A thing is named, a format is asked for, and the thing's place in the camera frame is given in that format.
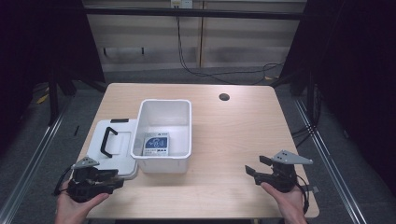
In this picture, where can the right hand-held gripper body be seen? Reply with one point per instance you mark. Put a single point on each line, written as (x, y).
(281, 175)

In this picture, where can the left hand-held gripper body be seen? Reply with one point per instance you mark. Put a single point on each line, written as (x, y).
(81, 186)

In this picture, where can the person's left hand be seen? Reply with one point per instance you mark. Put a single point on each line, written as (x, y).
(71, 210)

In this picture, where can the person's right hand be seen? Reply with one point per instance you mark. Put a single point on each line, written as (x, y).
(291, 207)

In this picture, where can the blue and white packet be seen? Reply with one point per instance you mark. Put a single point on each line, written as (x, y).
(156, 144)

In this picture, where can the white plastic storage box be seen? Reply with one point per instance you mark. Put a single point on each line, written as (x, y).
(165, 118)

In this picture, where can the black metal stand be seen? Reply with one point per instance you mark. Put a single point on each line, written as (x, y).
(53, 99)

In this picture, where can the yellow floor tape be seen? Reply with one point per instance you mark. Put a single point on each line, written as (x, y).
(42, 99)

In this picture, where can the dark curtain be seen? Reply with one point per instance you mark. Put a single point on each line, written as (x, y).
(358, 77)
(37, 43)

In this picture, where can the black horizontal bar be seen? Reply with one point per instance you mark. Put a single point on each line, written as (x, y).
(193, 13)

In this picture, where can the metal floor rail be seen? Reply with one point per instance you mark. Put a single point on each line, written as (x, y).
(28, 174)
(330, 168)

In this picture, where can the white wall socket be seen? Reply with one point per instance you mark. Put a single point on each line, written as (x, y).
(181, 3)

